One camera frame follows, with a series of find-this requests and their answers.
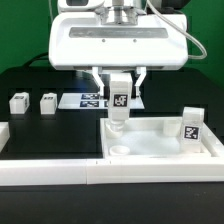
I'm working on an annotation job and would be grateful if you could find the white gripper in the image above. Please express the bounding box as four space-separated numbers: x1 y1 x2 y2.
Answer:
49 12 188 97

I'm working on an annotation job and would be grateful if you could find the white square table top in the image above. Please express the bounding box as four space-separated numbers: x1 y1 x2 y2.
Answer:
100 117 224 159

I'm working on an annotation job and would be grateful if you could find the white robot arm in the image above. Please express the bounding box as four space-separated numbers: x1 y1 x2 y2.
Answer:
49 0 188 96

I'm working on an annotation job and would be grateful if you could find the white marker sheet with tags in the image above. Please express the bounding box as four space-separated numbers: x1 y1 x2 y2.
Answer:
58 93 144 110

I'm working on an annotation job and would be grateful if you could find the white U-shaped obstacle fence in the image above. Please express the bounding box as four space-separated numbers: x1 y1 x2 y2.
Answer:
0 119 224 186

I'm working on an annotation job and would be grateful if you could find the black cable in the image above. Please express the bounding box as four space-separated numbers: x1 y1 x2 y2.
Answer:
23 51 51 68

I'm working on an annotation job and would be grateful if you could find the white thin cable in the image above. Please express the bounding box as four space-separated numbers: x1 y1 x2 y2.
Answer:
47 0 55 18

